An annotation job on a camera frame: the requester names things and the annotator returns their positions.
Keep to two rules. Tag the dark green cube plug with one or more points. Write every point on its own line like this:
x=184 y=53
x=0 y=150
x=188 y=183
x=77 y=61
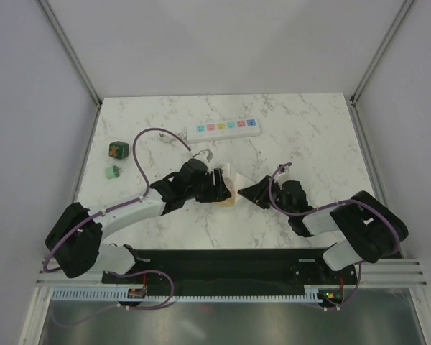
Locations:
x=118 y=150

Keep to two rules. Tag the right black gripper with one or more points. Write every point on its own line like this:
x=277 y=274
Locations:
x=258 y=192

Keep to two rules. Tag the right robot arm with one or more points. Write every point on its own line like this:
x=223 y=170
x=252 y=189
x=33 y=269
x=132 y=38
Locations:
x=371 y=231

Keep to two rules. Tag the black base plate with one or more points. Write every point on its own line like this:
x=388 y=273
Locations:
x=230 y=273

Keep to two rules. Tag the white power strip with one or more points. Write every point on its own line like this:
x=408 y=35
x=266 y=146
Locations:
x=222 y=130

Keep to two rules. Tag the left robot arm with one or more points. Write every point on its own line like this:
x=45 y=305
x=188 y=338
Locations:
x=76 y=240

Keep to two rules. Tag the light green cube plug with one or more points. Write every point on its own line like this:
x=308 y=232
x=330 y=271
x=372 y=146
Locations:
x=112 y=172

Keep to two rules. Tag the tan wooden cube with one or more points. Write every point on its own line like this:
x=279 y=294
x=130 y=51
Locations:
x=229 y=201

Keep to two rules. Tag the white cube with print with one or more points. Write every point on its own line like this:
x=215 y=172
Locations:
x=228 y=171

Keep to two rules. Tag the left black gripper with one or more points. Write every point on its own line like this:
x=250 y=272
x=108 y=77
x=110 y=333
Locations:
x=218 y=192

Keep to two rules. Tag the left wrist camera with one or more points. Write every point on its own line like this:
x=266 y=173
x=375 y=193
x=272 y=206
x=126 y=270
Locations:
x=205 y=156

